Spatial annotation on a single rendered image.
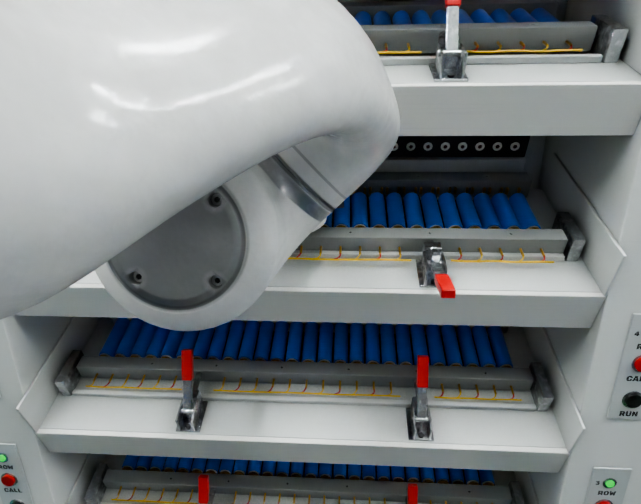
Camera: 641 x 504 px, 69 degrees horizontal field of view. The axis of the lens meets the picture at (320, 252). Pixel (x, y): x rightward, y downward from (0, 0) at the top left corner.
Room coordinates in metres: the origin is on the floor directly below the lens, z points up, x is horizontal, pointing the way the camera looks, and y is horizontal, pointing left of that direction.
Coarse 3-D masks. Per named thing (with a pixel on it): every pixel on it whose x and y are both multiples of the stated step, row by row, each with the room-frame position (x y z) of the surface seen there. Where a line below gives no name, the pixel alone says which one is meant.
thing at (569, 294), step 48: (576, 192) 0.49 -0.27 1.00; (576, 240) 0.44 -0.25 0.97; (96, 288) 0.43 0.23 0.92; (288, 288) 0.42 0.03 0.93; (336, 288) 0.42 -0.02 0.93; (384, 288) 0.42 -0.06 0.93; (432, 288) 0.41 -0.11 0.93; (480, 288) 0.41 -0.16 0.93; (528, 288) 0.41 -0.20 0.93; (576, 288) 0.41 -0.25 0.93
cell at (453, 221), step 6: (438, 198) 0.54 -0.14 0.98; (444, 198) 0.53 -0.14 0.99; (450, 198) 0.53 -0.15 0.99; (444, 204) 0.52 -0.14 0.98; (450, 204) 0.52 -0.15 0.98; (444, 210) 0.51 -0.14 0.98; (450, 210) 0.51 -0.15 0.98; (456, 210) 0.51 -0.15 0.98; (444, 216) 0.50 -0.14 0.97; (450, 216) 0.50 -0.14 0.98; (456, 216) 0.49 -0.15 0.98; (444, 222) 0.50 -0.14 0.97; (450, 222) 0.49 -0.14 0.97; (456, 222) 0.48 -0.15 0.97
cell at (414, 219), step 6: (408, 198) 0.53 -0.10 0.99; (414, 198) 0.53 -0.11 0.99; (408, 204) 0.52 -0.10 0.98; (414, 204) 0.52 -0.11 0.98; (408, 210) 0.51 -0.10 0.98; (414, 210) 0.51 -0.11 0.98; (420, 210) 0.51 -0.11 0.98; (408, 216) 0.50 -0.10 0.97; (414, 216) 0.50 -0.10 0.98; (420, 216) 0.50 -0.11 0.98; (408, 222) 0.49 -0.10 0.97; (414, 222) 0.49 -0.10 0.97; (420, 222) 0.49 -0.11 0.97
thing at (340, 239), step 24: (312, 240) 0.46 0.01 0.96; (336, 240) 0.46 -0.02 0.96; (360, 240) 0.46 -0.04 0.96; (384, 240) 0.46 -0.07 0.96; (408, 240) 0.46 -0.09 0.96; (456, 240) 0.45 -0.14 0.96; (480, 240) 0.45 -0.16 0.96; (504, 240) 0.45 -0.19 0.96; (528, 240) 0.45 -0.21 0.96; (552, 240) 0.45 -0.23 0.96
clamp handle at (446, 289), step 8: (432, 256) 0.42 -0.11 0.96; (432, 264) 0.42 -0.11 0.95; (440, 264) 0.42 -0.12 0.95; (432, 272) 0.40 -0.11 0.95; (440, 272) 0.40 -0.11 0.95; (440, 280) 0.37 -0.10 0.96; (448, 280) 0.37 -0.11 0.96; (440, 288) 0.36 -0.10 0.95; (448, 288) 0.36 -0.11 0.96; (440, 296) 0.36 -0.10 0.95; (448, 296) 0.35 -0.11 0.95
